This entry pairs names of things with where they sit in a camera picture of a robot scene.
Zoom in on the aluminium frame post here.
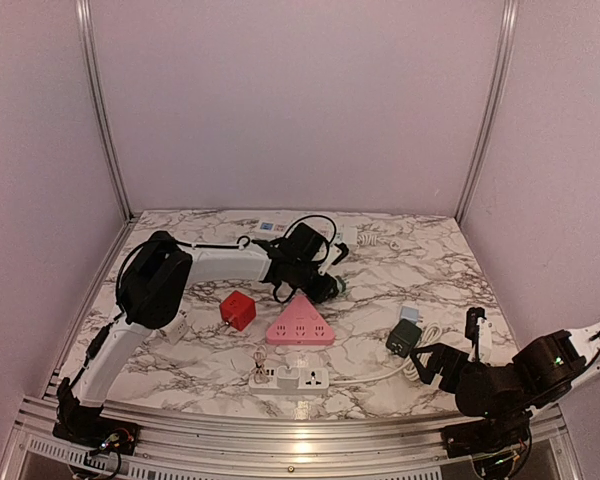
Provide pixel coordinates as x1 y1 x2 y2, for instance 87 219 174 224
76 0 133 223
454 0 520 226

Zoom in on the long white colourful power strip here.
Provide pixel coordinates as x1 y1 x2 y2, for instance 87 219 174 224
252 218 358 247

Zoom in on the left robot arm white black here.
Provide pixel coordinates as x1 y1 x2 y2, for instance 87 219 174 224
57 219 349 445

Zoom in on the left aluminium frame post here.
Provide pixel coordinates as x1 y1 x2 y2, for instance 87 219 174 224
76 0 133 223

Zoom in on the green plug adapter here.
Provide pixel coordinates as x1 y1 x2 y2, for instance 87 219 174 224
335 276 347 294

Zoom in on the white cube socket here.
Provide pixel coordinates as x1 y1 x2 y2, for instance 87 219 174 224
165 311 189 345

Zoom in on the red cube socket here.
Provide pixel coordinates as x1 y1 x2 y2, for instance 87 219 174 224
219 291 256 332

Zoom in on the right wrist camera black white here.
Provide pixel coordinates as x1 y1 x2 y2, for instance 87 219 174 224
465 307 493 363

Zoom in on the pink triangular power socket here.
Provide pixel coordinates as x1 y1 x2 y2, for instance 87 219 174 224
265 295 335 346

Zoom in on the right aluminium frame post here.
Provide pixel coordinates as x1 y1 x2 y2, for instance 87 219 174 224
454 0 520 226

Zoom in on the white charger plug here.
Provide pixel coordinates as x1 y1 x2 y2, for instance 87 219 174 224
275 366 301 391

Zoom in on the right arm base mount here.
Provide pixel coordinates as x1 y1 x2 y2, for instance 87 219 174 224
441 420 532 479

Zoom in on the dark green charger plug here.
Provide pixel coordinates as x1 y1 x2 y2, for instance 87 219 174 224
385 319 422 359

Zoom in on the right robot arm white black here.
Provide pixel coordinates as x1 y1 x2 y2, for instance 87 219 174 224
409 307 600 458

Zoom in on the light blue charger plug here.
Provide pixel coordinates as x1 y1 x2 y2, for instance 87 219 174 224
399 306 421 325

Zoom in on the aluminium front rail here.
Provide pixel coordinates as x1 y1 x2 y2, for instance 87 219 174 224
0 397 584 479

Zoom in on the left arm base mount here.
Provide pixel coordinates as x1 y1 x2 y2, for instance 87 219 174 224
52 419 140 479

